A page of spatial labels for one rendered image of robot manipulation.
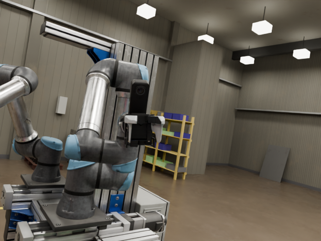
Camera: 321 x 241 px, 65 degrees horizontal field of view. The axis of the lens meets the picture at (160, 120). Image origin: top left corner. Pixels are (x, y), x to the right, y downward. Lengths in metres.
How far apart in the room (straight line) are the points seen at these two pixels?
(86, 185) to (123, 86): 0.42
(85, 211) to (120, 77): 0.54
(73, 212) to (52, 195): 0.50
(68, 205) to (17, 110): 0.61
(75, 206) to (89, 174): 0.13
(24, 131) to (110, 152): 0.83
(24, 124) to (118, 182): 0.68
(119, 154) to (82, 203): 0.35
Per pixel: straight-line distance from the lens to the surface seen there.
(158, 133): 0.56
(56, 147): 1.51
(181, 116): 8.04
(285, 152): 12.09
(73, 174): 1.05
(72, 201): 1.07
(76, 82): 8.58
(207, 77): 9.55
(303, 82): 12.51
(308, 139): 12.02
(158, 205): 1.47
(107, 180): 1.05
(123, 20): 9.64
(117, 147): 0.78
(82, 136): 0.80
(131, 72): 1.03
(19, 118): 1.49
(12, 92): 1.22
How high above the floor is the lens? 1.67
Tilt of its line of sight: 1 degrees up
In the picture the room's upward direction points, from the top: 9 degrees clockwise
